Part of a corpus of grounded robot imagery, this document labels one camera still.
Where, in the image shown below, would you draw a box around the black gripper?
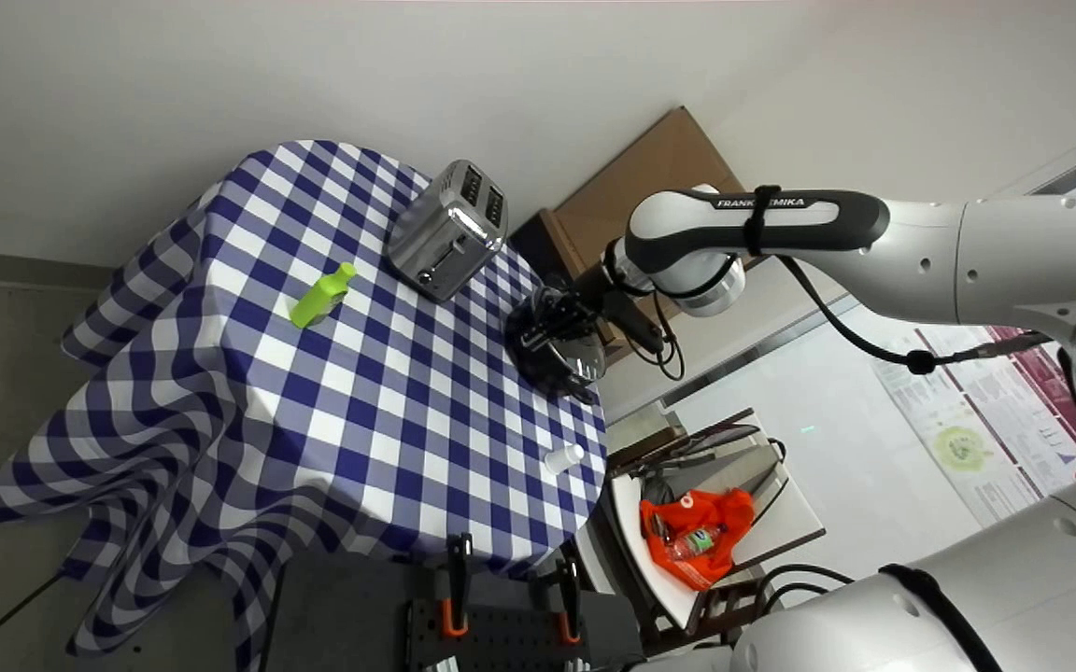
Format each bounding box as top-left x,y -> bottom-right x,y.
516,272 -> 669,364

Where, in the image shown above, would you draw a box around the silver metal toaster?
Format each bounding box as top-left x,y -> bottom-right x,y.
384,156 -> 512,307

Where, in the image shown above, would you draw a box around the black pot with glass lid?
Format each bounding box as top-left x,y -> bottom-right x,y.
502,282 -> 611,404

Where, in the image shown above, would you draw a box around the small white object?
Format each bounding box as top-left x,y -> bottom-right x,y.
547,443 -> 592,482

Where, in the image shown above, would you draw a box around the brown cardboard box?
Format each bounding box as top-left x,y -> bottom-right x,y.
547,100 -> 781,355

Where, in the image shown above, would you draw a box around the blue white checkered tablecloth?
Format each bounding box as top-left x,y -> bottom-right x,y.
0,134 -> 611,672

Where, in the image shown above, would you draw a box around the orange plastic bag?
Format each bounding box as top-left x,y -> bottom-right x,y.
635,484 -> 763,594

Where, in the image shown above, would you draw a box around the white tray board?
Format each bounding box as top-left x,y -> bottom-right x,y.
604,433 -> 828,631

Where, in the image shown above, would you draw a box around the paper poster with green circle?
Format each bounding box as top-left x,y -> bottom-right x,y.
862,323 -> 1076,535

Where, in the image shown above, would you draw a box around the dark wooden frame pieces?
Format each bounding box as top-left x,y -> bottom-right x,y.
608,404 -> 791,482

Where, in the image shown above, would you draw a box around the black clamp with orange handle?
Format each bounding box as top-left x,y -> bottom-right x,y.
549,553 -> 592,648
437,535 -> 479,642

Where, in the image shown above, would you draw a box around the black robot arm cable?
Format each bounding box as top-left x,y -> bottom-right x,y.
740,184 -> 1054,380

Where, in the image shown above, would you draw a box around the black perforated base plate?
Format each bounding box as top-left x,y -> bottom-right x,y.
398,594 -> 641,672

